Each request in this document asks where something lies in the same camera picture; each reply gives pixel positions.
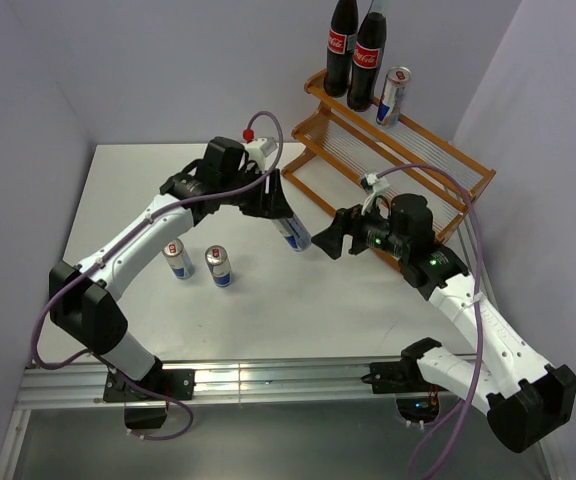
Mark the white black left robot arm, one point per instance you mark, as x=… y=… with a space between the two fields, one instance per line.
x=86 y=295

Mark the energy drink can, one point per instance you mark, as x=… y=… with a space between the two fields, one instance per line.
x=294 y=232
x=392 y=96
x=178 y=259
x=219 y=265

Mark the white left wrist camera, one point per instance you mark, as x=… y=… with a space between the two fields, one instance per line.
x=259 y=149

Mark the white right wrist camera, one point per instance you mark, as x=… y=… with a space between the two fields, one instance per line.
x=373 y=185

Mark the cola glass bottle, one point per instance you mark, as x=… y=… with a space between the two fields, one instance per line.
x=341 y=39
x=367 y=57

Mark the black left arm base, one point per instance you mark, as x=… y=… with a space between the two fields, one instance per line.
x=168 y=385

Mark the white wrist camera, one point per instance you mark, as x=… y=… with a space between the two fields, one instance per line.
x=373 y=185
x=259 y=149

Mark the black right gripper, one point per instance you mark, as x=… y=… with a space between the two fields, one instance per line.
x=347 y=221

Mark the orange wooden two-tier shelf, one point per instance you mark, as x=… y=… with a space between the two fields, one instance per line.
x=341 y=146

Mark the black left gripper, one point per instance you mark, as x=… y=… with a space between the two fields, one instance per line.
x=273 y=203

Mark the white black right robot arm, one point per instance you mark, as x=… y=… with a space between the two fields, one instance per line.
x=524 y=397

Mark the aluminium mounting rail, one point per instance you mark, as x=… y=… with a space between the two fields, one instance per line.
x=82 y=385

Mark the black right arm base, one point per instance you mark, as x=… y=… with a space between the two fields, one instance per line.
x=417 y=401

